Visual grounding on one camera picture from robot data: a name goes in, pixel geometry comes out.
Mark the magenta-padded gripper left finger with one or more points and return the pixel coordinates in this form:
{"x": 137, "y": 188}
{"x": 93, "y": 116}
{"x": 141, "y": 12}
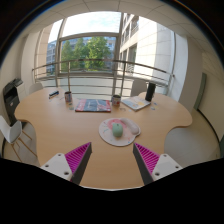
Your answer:
{"x": 76, "y": 156}

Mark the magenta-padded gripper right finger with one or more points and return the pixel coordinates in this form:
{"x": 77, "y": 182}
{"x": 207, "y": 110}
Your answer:
{"x": 150, "y": 158}

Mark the mint green computer mouse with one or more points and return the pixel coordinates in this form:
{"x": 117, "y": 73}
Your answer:
{"x": 117, "y": 130}

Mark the round white pink-print mouse pad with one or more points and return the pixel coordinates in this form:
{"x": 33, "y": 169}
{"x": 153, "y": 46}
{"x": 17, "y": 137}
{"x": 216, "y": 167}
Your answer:
{"x": 108, "y": 136}

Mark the red and dark magazine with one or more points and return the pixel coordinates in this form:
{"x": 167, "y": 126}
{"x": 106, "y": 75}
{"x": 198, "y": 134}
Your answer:
{"x": 93, "y": 105}

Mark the white illustrated book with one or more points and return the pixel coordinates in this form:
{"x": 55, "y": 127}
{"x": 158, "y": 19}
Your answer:
{"x": 136, "y": 103}

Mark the printed pen cup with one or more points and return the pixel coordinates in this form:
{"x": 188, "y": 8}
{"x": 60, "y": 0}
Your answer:
{"x": 68, "y": 97}

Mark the dark blue stapler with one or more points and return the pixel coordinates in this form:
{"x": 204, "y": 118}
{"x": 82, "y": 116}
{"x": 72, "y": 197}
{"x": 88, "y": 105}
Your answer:
{"x": 53, "y": 94}

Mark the printed mug with plant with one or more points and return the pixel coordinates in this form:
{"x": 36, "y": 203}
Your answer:
{"x": 116, "y": 101}

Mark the black cylinder speaker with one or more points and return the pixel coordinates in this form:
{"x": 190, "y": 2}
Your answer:
{"x": 150, "y": 91}

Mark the white chair with wooden legs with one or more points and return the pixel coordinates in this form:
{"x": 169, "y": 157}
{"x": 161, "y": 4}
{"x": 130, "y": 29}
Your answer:
{"x": 10, "y": 131}

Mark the metal balcony railing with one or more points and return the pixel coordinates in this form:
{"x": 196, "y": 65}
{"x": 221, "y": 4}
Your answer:
{"x": 100, "y": 60}

